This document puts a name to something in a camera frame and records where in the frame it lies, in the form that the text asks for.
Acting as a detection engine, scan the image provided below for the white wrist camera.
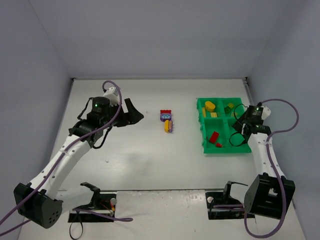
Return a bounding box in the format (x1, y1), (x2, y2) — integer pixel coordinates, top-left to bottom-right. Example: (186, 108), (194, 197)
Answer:
(261, 105), (271, 121)
(103, 86), (120, 107)

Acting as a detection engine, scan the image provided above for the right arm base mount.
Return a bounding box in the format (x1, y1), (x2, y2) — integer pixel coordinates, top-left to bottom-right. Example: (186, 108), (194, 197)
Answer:
(205, 181), (248, 220)

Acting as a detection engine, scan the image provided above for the orange yellow curved lego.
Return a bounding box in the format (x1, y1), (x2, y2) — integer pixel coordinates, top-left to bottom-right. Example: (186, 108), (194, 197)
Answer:
(204, 101), (216, 113)

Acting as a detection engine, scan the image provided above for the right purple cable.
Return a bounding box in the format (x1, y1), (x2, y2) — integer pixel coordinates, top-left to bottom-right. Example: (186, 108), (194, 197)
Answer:
(212, 98), (300, 237)

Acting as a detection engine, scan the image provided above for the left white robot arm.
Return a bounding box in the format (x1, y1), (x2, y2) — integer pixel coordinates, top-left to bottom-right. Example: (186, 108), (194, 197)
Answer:
(13, 96), (144, 229)

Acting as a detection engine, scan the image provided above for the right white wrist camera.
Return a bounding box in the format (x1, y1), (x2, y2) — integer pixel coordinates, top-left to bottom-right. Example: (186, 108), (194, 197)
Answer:
(261, 105), (271, 121)

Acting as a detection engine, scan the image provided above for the pale yellow curved lego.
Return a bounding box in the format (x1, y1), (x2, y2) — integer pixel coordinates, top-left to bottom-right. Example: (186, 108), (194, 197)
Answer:
(210, 112), (218, 118)

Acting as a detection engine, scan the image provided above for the yellow curved lego brick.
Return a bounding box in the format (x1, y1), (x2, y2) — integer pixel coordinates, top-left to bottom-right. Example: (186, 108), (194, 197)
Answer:
(164, 120), (170, 133)

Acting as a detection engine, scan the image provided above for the red scalloped lego brick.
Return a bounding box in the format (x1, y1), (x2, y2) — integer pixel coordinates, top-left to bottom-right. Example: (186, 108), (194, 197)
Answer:
(160, 109), (172, 115)

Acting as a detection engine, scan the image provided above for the dark green curved lego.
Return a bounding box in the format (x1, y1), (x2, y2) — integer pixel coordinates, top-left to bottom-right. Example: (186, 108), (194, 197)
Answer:
(224, 107), (231, 113)

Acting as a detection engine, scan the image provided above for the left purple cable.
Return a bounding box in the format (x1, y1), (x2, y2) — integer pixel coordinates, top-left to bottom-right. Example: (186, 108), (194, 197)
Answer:
(0, 80), (134, 236)

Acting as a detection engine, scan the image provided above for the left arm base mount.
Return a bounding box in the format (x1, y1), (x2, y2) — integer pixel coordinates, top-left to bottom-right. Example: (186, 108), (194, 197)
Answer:
(68, 182), (117, 223)

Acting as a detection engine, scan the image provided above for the green compartment tray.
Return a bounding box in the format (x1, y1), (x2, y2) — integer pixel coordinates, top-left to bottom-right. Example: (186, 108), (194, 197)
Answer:
(196, 97), (252, 155)

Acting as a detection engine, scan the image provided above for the purple lotus lego piece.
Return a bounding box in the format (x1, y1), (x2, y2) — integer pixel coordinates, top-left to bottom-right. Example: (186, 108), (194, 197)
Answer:
(160, 113), (172, 122)

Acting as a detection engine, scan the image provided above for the red rectangular lego brick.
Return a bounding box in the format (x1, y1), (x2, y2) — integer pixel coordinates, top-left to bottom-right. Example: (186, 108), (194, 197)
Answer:
(208, 131), (220, 144)

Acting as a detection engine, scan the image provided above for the purple cable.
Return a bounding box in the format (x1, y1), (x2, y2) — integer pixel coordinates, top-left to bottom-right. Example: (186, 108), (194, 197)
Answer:
(212, 98), (300, 237)
(0, 80), (134, 236)

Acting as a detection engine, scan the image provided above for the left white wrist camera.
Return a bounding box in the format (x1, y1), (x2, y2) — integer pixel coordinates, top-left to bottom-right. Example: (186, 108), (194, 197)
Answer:
(103, 86), (120, 107)

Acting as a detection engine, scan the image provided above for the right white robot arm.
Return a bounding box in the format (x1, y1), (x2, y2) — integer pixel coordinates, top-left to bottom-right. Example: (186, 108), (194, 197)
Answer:
(232, 103), (296, 220)

